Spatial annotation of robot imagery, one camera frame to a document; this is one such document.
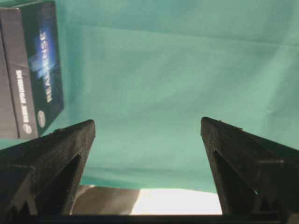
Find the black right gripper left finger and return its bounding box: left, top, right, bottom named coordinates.
left=0, top=119, right=95, bottom=224

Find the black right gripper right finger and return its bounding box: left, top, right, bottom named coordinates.
left=200, top=117, right=299, bottom=224

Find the black RealSense box D415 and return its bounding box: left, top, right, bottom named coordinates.
left=0, top=0, right=64, bottom=140

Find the green table cloth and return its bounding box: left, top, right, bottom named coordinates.
left=0, top=0, right=299, bottom=194

